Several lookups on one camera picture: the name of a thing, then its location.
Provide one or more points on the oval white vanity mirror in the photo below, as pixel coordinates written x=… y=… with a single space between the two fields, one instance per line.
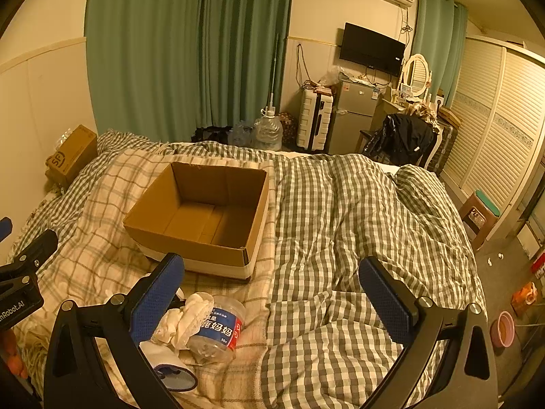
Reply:
x=416 y=72

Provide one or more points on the black wall television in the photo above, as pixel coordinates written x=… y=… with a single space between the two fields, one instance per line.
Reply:
x=371 y=49

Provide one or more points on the white pole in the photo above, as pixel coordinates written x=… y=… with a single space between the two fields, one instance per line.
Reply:
x=271 y=76

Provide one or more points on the narrow green curtain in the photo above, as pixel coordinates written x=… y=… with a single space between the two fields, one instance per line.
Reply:
x=438 y=42

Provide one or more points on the white cloth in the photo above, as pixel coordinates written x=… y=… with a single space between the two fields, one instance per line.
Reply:
x=183 y=321

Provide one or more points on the black jacket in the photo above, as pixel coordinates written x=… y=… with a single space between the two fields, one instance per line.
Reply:
x=402 y=138

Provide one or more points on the white louvred wardrobe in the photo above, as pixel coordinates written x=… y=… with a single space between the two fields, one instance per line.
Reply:
x=494 y=128

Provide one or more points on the brown patterned bag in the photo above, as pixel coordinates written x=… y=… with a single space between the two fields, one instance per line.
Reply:
x=288 y=127

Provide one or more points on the person's left hand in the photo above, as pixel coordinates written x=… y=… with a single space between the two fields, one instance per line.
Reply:
x=15 y=362

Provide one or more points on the blue white packet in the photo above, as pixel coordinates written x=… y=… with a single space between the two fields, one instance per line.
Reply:
x=170 y=368

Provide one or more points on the white suitcase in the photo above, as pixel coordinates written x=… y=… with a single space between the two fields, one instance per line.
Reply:
x=314 y=119

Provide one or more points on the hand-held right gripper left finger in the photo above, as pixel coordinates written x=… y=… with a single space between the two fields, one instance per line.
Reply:
x=155 y=304

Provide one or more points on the closed brown cardboard box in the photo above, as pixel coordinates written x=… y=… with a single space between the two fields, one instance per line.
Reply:
x=72 y=155

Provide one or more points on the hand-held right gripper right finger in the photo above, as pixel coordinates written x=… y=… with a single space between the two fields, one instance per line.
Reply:
x=385 y=300

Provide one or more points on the white dressing table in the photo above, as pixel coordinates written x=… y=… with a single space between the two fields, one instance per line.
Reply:
x=394 y=104

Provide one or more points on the green checkered duvet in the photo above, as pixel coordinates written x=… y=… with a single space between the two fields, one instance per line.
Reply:
x=349 y=230

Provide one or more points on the orange bag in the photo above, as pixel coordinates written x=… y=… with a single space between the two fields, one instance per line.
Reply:
x=523 y=298

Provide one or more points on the small clear plastic bottle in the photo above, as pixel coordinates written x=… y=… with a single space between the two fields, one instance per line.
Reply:
x=241 y=135

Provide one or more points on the wide green curtain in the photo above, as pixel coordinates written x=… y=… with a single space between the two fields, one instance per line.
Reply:
x=170 y=51

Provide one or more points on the pink basin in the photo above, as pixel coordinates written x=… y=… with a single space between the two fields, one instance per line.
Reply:
x=502 y=330

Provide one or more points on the dark patterned suitcase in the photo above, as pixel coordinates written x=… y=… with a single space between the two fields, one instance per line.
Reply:
x=445 y=145

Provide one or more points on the large clear water bottle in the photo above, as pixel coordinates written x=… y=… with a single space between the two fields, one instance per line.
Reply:
x=268 y=132

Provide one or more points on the small can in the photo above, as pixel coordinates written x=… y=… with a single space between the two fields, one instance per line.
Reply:
x=217 y=334

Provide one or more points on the small silver fridge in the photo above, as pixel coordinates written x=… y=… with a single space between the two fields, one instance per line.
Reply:
x=353 y=119

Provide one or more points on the beige plaid blanket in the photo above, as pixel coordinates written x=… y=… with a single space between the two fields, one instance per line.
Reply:
x=106 y=221

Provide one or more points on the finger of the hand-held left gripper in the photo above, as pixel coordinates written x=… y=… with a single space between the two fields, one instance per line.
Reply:
x=4 y=229
x=38 y=245

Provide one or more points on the brown plastic stool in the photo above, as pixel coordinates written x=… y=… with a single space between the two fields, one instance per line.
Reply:
x=479 y=217

